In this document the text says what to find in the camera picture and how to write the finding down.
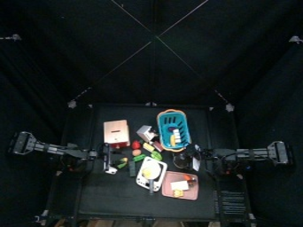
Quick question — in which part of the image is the yellow green toy vegetable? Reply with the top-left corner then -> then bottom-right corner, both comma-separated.
115,157 -> 130,169

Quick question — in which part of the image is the pink cutting board tray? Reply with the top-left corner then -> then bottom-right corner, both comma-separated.
161,170 -> 200,201

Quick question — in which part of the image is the yellow toy cheese block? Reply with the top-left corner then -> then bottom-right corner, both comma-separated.
141,142 -> 156,153

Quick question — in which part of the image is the small grey toy appliance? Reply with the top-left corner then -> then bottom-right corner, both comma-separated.
136,124 -> 158,143

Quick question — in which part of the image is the white toy food piece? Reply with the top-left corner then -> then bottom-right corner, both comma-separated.
172,129 -> 182,145

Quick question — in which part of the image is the copper toy toaster box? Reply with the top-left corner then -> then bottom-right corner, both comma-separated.
102,119 -> 130,149

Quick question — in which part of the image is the green toy bean pod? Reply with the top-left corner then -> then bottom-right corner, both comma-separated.
130,153 -> 148,163

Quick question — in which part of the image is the black round toy pot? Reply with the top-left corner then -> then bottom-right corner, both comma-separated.
172,152 -> 193,170

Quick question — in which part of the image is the white toy slice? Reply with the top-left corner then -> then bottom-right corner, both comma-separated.
169,180 -> 190,192

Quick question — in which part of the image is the dark grey toy bar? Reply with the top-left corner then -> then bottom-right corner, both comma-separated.
128,160 -> 137,178

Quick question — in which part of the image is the silver toy pan with egg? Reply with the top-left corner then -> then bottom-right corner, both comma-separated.
141,165 -> 161,196

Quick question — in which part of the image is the white toy stove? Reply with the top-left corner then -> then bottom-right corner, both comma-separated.
134,156 -> 169,192

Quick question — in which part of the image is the teal plastic basket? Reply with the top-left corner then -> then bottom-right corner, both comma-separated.
156,109 -> 193,153

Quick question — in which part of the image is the dark red toy block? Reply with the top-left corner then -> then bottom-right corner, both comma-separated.
152,140 -> 164,153

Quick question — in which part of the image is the orange toy carrot piece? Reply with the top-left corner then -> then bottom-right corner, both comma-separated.
182,174 -> 197,186

